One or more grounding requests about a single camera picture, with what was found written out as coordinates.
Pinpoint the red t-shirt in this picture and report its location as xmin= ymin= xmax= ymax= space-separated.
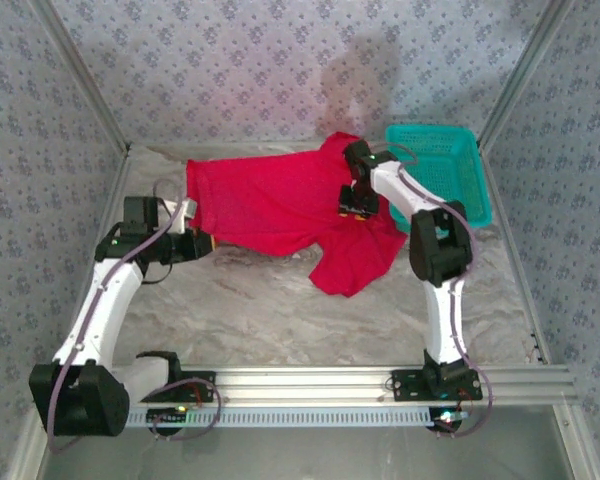
xmin=185 ymin=131 xmax=409 ymax=299

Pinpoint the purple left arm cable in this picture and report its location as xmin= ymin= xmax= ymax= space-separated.
xmin=44 ymin=179 xmax=224 ymax=454

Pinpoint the teal plastic basket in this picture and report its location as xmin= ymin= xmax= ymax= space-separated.
xmin=383 ymin=123 xmax=494 ymax=236

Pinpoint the white slotted cable duct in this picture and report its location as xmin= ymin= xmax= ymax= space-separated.
xmin=127 ymin=407 xmax=434 ymax=430

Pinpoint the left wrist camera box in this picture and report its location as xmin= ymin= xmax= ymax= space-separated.
xmin=160 ymin=197 xmax=200 ymax=235

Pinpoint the aluminium frame post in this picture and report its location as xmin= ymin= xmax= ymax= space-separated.
xmin=478 ymin=0 xmax=579 ymax=151
xmin=29 ymin=0 xmax=133 ymax=154

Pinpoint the aluminium frame leg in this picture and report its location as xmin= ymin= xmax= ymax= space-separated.
xmin=7 ymin=424 xmax=49 ymax=480
xmin=552 ymin=403 xmax=600 ymax=480

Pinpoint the aluminium mounting rail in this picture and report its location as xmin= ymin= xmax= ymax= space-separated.
xmin=129 ymin=366 xmax=580 ymax=404

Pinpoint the aluminium table side rail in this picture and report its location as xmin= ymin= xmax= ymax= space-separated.
xmin=479 ymin=148 xmax=552 ymax=365
xmin=54 ymin=149 xmax=134 ymax=369

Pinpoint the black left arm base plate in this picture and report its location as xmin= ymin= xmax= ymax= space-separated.
xmin=167 ymin=370 xmax=217 ymax=403

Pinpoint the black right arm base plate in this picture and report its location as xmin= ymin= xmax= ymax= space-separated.
xmin=390 ymin=369 xmax=484 ymax=402

